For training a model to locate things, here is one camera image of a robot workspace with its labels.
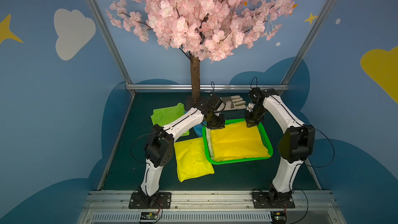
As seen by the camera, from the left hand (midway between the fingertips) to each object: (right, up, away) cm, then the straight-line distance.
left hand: (225, 124), depth 86 cm
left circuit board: (-39, -42, -14) cm, 59 cm away
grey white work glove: (+11, +13, +29) cm, 34 cm away
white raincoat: (-9, -11, +2) cm, 14 cm away
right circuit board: (+24, -43, -13) cm, 51 cm away
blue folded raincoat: (-15, -5, +12) cm, 20 cm away
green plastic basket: (+23, -6, +3) cm, 24 cm away
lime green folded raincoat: (-41, +3, +19) cm, 45 cm away
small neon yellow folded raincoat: (-19, -20, -1) cm, 27 cm away
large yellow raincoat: (+8, -10, +3) cm, 13 cm away
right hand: (+14, 0, +2) cm, 15 cm away
